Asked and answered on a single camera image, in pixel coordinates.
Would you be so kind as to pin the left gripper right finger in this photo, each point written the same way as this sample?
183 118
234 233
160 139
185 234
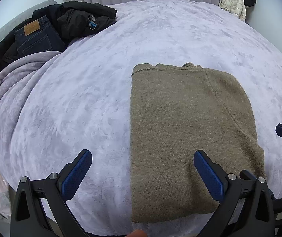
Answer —
245 206

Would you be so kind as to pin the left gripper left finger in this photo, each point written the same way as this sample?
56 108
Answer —
28 215

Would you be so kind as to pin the brown knit sweater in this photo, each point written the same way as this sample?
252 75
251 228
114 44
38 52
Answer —
174 112

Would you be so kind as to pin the person's left hand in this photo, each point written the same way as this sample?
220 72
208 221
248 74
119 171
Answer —
137 233

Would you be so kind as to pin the lavender fleece bed blanket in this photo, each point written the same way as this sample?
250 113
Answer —
53 105

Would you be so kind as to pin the cream puffer jacket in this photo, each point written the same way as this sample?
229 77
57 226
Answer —
235 7

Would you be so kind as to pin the dark blue jeans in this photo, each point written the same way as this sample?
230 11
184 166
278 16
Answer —
38 36

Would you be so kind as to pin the black jacket pile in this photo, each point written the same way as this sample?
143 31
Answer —
72 20

